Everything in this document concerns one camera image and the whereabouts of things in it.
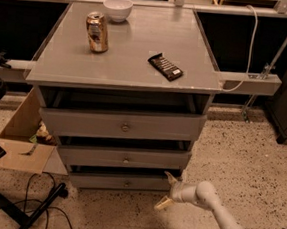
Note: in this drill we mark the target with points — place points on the white ceramic bowl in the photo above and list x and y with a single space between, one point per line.
118 10

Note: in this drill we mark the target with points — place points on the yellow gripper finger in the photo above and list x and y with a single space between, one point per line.
171 179
163 203

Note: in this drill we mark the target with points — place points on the grey top drawer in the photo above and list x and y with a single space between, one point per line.
117 124

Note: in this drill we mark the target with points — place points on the cardboard box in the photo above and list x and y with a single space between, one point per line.
15 140

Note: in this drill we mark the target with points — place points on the grey middle drawer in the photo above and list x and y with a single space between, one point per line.
125 157

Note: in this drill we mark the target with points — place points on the grey bottom drawer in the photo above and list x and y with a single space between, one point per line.
119 182

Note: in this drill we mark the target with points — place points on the dark chocolate bar wrapper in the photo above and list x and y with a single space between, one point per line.
170 71

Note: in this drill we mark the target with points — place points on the metal diagonal rod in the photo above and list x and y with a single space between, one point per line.
268 67

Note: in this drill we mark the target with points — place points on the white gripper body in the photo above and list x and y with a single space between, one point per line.
177 193

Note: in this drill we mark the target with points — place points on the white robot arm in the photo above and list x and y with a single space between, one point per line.
202 195

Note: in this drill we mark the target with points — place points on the grey drawer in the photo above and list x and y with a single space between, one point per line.
117 124
119 182
125 157

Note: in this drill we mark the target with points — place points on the gold soda can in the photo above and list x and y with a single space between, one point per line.
97 32

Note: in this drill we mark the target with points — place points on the grey drawer cabinet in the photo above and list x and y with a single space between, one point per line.
147 32

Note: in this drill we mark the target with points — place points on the grey metal railing beam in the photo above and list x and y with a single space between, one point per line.
149 79

